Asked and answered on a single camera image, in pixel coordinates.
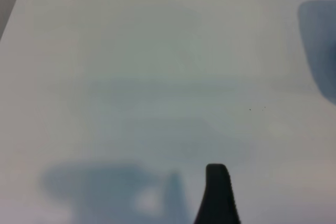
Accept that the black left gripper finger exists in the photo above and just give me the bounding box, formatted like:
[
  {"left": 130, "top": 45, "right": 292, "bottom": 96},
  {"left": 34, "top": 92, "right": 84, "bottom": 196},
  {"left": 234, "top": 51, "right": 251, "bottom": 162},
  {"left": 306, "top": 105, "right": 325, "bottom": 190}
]
[{"left": 193, "top": 163, "right": 242, "bottom": 224}]

